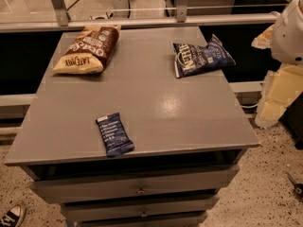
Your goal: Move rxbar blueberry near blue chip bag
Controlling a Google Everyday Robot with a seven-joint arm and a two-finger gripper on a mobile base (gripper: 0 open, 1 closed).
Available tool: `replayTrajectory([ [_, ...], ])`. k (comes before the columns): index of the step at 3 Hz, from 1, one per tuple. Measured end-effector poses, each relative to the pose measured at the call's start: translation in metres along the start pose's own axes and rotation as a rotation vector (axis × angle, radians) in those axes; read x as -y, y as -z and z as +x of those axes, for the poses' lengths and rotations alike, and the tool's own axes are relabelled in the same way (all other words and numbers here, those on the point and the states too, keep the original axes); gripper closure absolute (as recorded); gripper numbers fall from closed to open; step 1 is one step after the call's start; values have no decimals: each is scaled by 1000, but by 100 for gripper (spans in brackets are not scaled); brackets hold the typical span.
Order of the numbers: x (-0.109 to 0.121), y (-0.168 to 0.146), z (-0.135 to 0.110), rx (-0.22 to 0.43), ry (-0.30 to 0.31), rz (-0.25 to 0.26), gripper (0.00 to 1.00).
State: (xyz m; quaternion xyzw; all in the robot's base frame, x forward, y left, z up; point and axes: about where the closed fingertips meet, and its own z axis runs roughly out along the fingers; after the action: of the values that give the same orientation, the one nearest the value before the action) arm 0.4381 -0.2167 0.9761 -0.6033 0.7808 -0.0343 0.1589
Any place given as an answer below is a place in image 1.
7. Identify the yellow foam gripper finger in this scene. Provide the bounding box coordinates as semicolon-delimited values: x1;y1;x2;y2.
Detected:
255;63;303;129

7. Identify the blue rxbar blueberry wrapper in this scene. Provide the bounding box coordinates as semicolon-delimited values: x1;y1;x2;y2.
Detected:
96;113;134;158

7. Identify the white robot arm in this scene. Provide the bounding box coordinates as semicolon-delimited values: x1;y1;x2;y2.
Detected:
251;0;303;128

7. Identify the blue chip bag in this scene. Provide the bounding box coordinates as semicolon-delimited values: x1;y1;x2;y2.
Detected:
172;34;236;79

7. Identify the brown and yellow chip bag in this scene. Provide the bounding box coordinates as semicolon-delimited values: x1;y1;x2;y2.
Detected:
52;26;120;75

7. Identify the black tool on floor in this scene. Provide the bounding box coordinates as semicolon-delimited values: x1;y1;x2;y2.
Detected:
287;173;303;198

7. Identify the grey drawer cabinet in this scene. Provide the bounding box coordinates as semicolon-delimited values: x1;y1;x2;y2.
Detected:
4;26;260;227

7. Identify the middle grey drawer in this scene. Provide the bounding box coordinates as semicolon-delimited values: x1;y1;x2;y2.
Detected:
62;195;219;222

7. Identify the grey drawer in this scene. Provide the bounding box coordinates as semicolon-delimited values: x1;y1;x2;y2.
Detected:
31;165;239;203
62;195;219;222
77;212;207;227

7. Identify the bottom grey drawer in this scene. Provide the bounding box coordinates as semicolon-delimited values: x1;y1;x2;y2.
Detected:
77;212;207;227

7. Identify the top grey drawer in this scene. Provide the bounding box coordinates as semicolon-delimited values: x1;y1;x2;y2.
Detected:
31;165;239;203

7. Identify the black and white sneaker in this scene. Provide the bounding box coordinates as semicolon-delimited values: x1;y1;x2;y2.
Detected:
0;204;26;227

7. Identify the white cable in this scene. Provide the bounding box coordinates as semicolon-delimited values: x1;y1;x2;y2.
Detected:
240;101;260;110

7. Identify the metal railing frame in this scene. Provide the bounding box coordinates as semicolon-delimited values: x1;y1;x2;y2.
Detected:
0;0;284;33

